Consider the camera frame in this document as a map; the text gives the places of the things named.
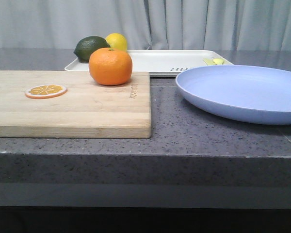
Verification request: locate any yellow-green utensil on tray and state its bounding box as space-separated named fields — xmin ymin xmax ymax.
xmin=203 ymin=58 xmax=232 ymax=66

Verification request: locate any wooden cutting board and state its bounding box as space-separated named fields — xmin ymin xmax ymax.
xmin=0 ymin=70 xmax=151 ymax=138

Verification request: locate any light blue plate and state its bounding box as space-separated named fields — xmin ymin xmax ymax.
xmin=176 ymin=65 xmax=291 ymax=125

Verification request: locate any orange mandarin fruit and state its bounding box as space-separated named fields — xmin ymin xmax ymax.
xmin=88 ymin=48 xmax=132 ymax=85

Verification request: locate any yellow lemon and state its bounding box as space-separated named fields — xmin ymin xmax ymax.
xmin=105 ymin=33 xmax=128 ymax=51

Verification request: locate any white rectangular tray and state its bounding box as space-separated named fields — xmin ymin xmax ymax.
xmin=64 ymin=49 xmax=234 ymax=78

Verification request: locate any grey curtain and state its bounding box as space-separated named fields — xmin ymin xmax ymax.
xmin=0 ymin=0 xmax=291 ymax=51

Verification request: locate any orange slice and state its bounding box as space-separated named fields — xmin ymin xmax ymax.
xmin=25 ymin=84 xmax=67 ymax=99

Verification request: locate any green lime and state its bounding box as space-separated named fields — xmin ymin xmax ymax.
xmin=74 ymin=35 xmax=110 ymax=63

